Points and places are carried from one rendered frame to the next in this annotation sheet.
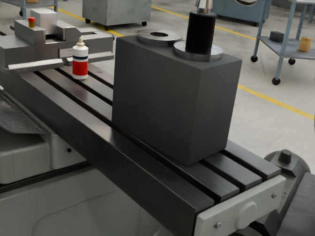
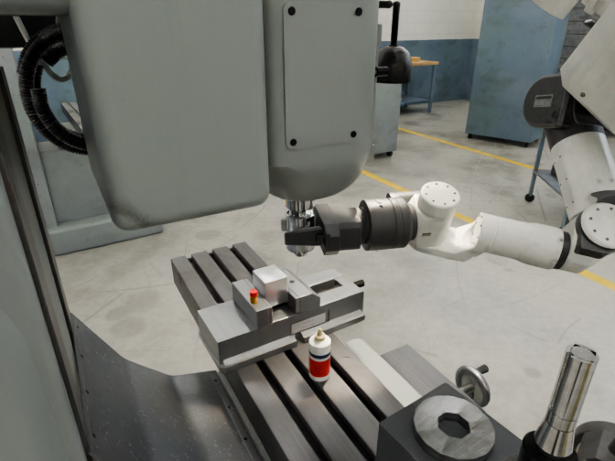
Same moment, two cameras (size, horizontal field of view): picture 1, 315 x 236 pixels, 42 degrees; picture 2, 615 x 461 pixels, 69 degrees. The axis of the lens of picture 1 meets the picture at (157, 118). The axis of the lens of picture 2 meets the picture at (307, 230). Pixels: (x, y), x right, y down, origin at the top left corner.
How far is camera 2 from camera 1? 0.47 m
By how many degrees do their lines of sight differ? 12
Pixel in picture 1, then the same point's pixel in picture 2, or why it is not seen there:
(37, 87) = (260, 409)
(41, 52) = (267, 334)
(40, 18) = (264, 289)
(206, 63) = not seen: outside the picture
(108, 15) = not seen: hidden behind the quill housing
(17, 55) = (235, 345)
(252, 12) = (523, 131)
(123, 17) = not seen: hidden behind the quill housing
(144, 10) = (389, 138)
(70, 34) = (305, 305)
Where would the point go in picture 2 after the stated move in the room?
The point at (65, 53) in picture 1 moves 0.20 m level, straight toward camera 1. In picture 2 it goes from (299, 326) to (298, 400)
